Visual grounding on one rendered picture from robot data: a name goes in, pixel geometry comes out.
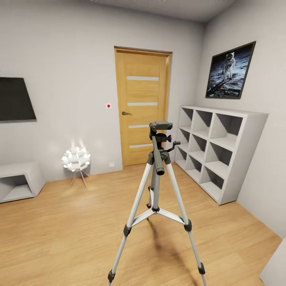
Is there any camera tripod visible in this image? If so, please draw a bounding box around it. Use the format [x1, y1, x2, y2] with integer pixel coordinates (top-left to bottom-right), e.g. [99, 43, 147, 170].
[107, 121, 207, 286]

